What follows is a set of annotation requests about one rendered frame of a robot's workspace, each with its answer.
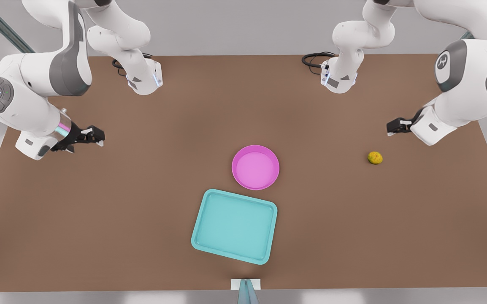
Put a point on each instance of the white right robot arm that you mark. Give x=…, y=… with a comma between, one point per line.
x=36, y=76

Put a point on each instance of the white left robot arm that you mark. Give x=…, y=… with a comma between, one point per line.
x=471, y=71

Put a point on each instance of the pink round plate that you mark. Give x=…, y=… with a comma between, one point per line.
x=255, y=168

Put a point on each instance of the teal rectangular tray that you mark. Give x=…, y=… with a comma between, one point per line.
x=235, y=226

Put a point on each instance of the small orange fruit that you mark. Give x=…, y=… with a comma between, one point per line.
x=375, y=158

